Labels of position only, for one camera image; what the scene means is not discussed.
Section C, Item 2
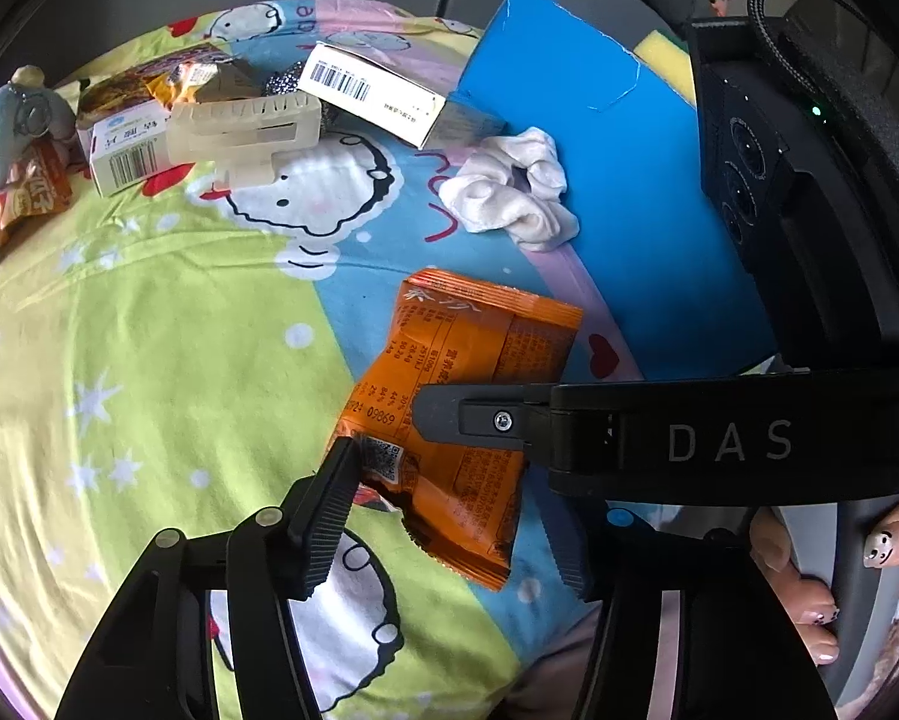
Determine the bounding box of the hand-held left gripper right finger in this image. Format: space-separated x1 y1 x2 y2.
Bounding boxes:
545 505 841 720

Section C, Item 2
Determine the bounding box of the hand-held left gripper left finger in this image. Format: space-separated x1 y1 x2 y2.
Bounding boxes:
55 439 362 720

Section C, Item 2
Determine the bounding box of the small white medicine box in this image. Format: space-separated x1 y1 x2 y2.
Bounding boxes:
76 100 175 200

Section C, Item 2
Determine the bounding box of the grey plush elephant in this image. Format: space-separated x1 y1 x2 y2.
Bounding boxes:
0 64 77 194

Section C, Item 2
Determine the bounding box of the brown snack packet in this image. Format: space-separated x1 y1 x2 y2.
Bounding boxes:
73 43 261 130

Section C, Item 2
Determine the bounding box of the person's pink trouser leg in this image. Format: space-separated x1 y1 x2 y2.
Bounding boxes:
504 606 609 720

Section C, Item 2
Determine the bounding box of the person's right hand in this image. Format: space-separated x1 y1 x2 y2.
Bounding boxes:
749 493 899 666

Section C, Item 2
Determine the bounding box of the silver steel scourer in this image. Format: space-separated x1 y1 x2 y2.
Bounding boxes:
256 62 339 137

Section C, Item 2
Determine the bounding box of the blue cardboard box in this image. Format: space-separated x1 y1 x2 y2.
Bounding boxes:
455 0 781 385

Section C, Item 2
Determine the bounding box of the printed cartoon blanket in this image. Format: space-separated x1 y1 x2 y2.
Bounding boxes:
0 0 649 720

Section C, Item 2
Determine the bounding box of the long white barcode box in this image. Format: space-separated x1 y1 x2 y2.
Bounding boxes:
297 41 452 151

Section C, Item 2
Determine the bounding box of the white plastic device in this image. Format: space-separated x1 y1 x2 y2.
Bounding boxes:
164 92 323 190

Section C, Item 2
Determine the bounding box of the white sock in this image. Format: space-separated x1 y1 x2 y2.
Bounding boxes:
438 126 581 256

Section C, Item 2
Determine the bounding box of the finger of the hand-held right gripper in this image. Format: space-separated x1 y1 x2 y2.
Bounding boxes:
410 382 557 467

